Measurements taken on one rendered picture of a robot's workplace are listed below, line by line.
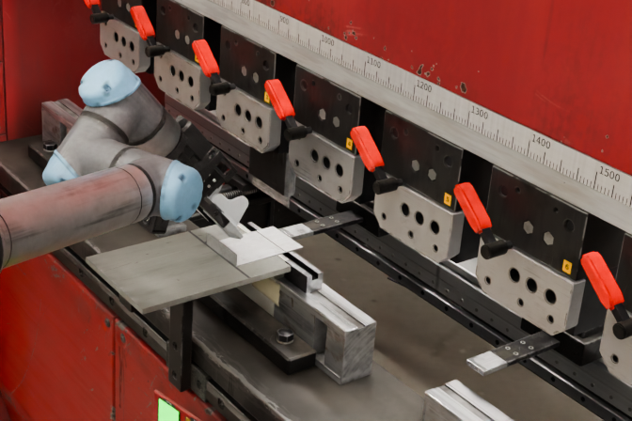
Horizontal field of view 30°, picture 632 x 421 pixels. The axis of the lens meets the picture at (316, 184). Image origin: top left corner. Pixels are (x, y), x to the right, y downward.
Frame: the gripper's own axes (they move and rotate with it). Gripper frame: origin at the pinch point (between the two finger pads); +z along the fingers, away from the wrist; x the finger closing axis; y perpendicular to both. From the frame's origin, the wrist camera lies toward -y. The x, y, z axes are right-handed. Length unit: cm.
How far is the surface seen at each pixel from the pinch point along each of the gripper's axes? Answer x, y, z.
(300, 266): -7.4, 3.9, 10.9
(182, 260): 1.7, -7.8, -0.2
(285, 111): -11.9, 16.5, -16.7
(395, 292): 107, 38, 169
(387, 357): 79, 18, 152
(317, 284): -12.0, 3.3, 11.6
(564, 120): -59, 29, -26
